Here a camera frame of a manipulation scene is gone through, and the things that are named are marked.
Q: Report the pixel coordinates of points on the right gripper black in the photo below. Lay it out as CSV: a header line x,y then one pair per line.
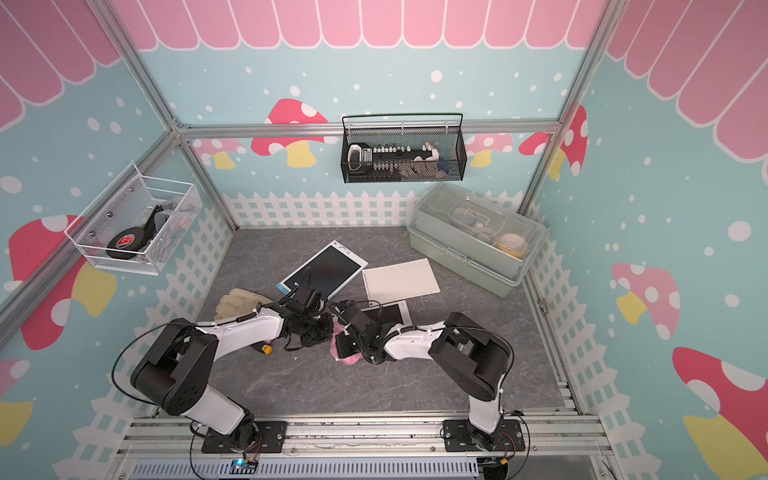
x,y
342,344

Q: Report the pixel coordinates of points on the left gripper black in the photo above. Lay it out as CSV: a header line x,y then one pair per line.
x,y
325,334

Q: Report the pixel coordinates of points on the pink cleaning cloth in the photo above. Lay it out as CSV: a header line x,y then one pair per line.
x,y
344,346

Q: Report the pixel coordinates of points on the blue framed drawing tablet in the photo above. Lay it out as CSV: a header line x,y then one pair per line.
x,y
327,272

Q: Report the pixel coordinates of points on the white drawing tablet front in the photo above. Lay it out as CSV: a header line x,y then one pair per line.
x,y
401,281

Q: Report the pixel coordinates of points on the white drawing tablet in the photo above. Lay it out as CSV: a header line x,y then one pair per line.
x,y
396,312
401,281

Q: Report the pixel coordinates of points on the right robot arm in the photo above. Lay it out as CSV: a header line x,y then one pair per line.
x,y
476,359

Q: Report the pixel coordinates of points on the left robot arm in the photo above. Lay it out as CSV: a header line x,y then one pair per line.
x,y
174,373

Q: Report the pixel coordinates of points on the beige work glove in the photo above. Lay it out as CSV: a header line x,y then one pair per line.
x,y
238,302

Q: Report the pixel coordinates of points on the green translucent storage box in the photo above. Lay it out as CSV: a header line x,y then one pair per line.
x,y
481,241

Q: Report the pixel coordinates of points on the black tape roll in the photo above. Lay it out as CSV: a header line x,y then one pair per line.
x,y
126,244

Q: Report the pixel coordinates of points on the black wire mesh basket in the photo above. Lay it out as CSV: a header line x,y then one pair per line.
x,y
403,147

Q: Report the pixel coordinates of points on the clear acrylic wall bin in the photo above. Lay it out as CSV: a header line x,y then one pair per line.
x,y
165,208

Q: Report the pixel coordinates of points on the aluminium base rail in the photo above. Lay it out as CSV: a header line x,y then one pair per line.
x,y
555,444

